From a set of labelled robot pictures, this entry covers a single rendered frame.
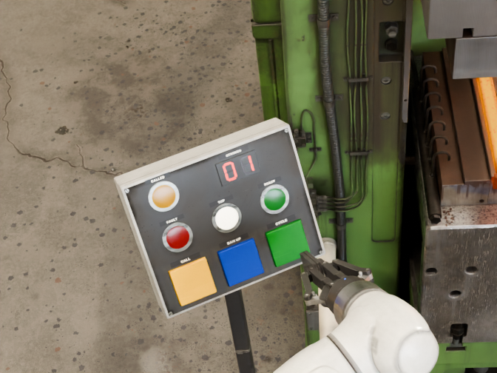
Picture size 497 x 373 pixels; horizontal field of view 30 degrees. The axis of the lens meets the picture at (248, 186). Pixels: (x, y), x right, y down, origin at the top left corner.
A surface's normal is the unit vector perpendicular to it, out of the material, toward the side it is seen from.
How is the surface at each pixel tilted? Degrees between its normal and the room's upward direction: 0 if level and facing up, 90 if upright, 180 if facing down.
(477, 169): 0
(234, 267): 60
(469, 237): 90
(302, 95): 90
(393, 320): 18
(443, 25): 90
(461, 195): 90
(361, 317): 35
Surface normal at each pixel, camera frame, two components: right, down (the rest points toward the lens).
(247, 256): 0.30, 0.24
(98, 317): -0.09, -0.66
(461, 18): -0.03, 0.75
